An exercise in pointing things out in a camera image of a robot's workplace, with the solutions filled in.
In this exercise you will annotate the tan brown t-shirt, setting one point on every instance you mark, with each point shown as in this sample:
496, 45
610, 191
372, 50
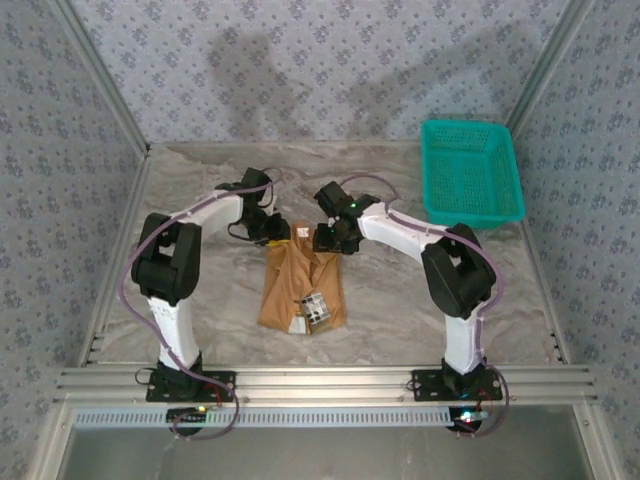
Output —
290, 295

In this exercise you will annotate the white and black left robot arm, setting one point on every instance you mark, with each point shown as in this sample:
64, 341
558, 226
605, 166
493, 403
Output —
215, 210

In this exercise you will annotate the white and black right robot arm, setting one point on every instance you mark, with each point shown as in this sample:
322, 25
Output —
395, 225

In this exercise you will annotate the teal plastic basket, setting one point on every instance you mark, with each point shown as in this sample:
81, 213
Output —
470, 170

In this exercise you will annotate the black left controller board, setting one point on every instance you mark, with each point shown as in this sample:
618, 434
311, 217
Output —
185, 417

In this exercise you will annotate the black controller board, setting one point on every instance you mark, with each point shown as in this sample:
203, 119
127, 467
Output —
467, 419
185, 417

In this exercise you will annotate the black right controller board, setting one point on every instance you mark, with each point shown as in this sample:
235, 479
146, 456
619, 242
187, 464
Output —
467, 419

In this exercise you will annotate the aluminium table side rail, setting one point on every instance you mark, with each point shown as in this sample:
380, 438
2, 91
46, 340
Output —
140, 180
545, 300

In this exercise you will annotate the aluminium mounting rail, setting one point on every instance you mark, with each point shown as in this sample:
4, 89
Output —
325, 385

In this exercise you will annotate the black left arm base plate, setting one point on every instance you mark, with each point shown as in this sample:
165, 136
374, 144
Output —
222, 382

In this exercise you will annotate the aluminium frame post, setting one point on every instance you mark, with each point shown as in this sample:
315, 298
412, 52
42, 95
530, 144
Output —
549, 60
105, 75

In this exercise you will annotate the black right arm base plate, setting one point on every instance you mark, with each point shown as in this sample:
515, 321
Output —
425, 387

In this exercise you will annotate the aluminium frame leg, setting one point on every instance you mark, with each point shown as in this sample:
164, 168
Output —
52, 440
595, 440

